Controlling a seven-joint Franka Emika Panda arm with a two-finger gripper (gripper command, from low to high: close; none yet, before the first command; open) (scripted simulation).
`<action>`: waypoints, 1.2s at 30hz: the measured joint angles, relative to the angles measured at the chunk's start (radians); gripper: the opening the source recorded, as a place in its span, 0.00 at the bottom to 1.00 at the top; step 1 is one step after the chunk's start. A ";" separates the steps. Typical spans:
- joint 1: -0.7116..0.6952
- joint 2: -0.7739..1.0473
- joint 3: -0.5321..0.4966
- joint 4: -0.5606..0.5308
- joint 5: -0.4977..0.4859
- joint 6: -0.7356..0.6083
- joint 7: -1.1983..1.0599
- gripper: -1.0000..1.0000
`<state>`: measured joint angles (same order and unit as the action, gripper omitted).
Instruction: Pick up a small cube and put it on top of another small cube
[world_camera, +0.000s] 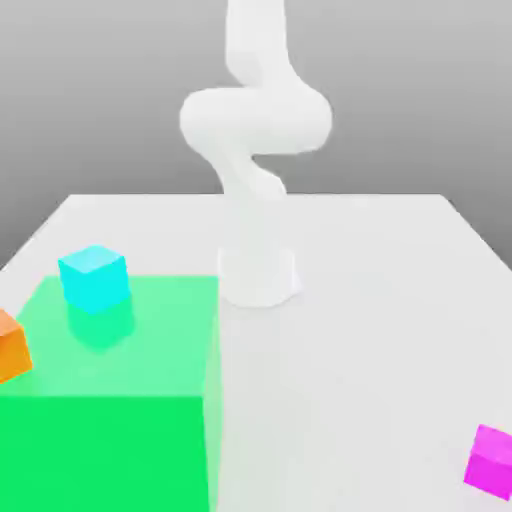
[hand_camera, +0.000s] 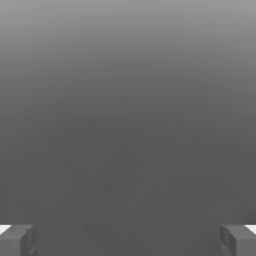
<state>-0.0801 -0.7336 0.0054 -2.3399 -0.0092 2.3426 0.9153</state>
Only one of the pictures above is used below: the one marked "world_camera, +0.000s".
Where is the small cyan cube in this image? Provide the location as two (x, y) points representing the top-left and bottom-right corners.
(57, 244), (132, 316)

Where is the small orange cube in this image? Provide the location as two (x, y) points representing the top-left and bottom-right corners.
(0, 308), (34, 384)

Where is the small magenta cube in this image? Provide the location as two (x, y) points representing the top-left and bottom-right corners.
(463, 423), (512, 502)

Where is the large green box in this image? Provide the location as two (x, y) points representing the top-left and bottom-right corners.
(0, 274), (222, 512)

